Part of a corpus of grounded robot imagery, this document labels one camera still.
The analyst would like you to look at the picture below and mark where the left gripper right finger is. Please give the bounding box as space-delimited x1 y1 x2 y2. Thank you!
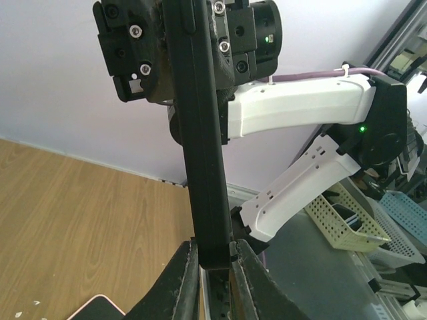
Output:
230 239 309 320

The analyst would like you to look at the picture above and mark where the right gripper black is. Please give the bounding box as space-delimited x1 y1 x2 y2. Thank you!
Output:
93 1 257 102

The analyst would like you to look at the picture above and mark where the blue perforated basket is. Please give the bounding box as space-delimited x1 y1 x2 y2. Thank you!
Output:
367 191 426 269

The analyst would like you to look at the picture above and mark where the black phone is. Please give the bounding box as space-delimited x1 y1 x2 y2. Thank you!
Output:
163 1 232 270

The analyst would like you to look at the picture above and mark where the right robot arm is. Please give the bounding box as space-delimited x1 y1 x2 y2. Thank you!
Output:
93 1 407 254

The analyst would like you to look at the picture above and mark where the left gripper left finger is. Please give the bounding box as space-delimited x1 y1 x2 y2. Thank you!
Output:
125 239 199 320

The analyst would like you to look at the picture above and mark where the pink case phone left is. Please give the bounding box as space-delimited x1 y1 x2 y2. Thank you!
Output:
67 294 125 320

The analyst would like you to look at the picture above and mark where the cream perforated basket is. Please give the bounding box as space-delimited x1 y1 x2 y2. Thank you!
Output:
305 183 391 252

